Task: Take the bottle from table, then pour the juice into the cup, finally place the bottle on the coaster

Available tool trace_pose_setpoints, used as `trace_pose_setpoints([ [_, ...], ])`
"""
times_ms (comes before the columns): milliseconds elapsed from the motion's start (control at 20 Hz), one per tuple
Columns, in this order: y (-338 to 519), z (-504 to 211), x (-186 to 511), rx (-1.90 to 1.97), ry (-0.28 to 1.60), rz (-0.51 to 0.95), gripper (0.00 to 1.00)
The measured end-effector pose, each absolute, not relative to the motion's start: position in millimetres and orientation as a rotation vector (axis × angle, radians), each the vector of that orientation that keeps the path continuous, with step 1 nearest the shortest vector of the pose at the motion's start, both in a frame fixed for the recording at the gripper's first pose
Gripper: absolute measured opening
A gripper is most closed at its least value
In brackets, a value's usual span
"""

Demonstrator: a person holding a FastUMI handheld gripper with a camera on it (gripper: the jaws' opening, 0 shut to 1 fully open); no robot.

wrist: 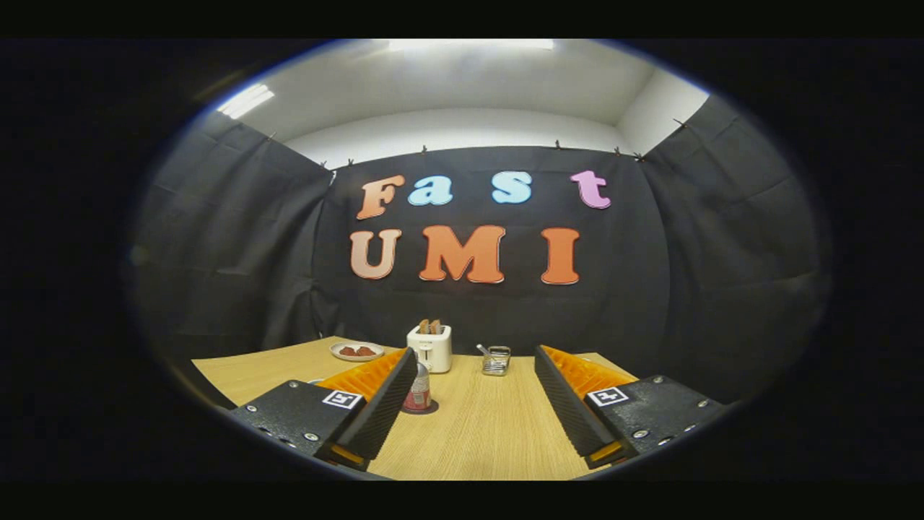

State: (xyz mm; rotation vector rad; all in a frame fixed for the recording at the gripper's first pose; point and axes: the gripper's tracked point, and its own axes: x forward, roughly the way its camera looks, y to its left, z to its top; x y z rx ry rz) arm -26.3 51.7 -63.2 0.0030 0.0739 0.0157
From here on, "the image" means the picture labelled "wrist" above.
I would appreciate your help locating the dark round coaster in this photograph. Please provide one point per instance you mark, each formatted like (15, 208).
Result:
(431, 409)

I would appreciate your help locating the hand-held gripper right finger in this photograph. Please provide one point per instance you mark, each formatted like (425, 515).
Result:
(567, 412)

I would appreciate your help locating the white toaster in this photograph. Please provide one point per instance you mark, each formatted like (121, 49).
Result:
(431, 350)

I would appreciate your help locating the silver juice bottle red label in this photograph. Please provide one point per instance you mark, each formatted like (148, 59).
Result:
(421, 393)

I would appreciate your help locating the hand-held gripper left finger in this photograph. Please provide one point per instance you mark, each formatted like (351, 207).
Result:
(382, 412)

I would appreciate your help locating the white plate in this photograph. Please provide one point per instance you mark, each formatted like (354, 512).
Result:
(357, 357)

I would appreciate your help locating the red food pieces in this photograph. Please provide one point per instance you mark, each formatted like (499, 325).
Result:
(357, 352)

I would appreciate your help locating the wooden table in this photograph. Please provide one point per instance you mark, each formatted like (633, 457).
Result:
(491, 433)

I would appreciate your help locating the ceiling light panel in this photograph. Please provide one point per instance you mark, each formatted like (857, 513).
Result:
(245, 101)
(473, 44)

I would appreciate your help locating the black backdrop cloth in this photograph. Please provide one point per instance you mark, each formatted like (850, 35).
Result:
(469, 310)

